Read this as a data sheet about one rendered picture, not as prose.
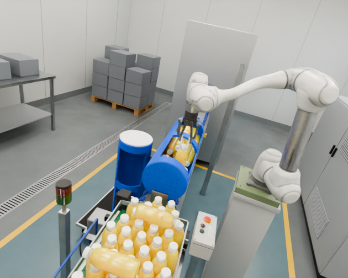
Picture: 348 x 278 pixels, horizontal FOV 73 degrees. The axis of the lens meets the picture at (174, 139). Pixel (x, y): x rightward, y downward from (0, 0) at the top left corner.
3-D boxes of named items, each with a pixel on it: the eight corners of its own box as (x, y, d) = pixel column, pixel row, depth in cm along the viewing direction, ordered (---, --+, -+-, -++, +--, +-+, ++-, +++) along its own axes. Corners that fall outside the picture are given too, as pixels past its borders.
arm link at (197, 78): (183, 96, 134) (186, 104, 122) (189, 68, 127) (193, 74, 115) (201, 99, 135) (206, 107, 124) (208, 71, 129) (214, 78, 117)
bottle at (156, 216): (141, 204, 117) (177, 217, 114) (136, 218, 114) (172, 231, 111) (139, 201, 110) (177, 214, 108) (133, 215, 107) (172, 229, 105)
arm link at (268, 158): (268, 170, 176) (280, 145, 165) (279, 187, 160) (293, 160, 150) (248, 168, 173) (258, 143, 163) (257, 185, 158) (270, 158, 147)
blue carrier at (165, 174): (200, 146, 225) (207, 119, 212) (182, 206, 147) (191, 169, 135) (172, 139, 229) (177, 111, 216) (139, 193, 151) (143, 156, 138)
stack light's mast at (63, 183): (74, 208, 111) (74, 181, 104) (66, 217, 105) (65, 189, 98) (62, 204, 112) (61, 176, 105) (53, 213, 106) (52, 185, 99)
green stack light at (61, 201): (74, 198, 108) (74, 190, 106) (66, 207, 103) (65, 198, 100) (62, 194, 109) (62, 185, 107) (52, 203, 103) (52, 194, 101)
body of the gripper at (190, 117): (200, 110, 135) (196, 125, 139) (185, 107, 136) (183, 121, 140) (198, 114, 129) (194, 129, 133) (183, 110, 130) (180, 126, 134)
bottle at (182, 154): (169, 171, 152) (175, 146, 143) (178, 168, 156) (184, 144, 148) (177, 177, 147) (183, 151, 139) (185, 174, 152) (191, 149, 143)
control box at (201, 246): (212, 229, 129) (217, 215, 124) (208, 261, 111) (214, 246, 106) (194, 224, 130) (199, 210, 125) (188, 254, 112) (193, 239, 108)
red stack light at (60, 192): (74, 190, 106) (74, 182, 104) (65, 198, 100) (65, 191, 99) (62, 185, 107) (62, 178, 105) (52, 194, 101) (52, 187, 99)
